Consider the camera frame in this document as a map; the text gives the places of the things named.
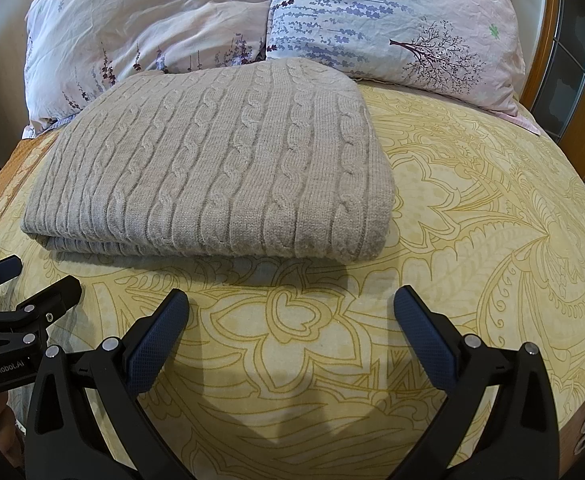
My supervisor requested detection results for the beige cable-knit sweater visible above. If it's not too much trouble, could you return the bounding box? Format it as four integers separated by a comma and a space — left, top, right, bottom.
20, 57, 397, 264

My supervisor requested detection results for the wooden headboard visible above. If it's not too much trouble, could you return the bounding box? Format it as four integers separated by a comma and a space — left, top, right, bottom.
517, 0, 585, 184

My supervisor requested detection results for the pink floral pillow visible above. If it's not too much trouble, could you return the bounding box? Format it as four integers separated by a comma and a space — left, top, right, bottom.
24, 0, 276, 139

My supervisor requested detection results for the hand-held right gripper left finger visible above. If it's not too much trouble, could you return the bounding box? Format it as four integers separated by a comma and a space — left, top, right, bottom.
25, 287, 191, 480

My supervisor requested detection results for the yellow patterned bed sheet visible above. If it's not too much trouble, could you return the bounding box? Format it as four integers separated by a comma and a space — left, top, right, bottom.
0, 80, 585, 480

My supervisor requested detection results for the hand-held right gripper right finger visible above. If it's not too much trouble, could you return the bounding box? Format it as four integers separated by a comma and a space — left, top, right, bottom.
390, 285, 561, 480

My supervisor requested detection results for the blue lavender print pillow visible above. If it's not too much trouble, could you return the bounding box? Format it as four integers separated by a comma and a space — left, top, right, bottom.
264, 0, 542, 136

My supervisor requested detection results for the person's left hand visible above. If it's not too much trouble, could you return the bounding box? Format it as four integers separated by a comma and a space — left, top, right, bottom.
0, 392, 27, 480

